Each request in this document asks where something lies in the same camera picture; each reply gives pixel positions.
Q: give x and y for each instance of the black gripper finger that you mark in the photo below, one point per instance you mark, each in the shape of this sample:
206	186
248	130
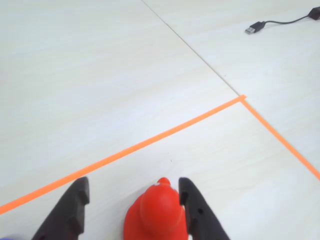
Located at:
200	220
67	212

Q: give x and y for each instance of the red rubber duck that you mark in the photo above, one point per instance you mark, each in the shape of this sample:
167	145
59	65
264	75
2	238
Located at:
155	215

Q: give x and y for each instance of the blue rubber duck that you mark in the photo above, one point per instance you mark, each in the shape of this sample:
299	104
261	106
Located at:
6	238

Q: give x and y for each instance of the long orange tape strip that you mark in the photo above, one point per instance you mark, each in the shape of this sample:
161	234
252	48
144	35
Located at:
130	148

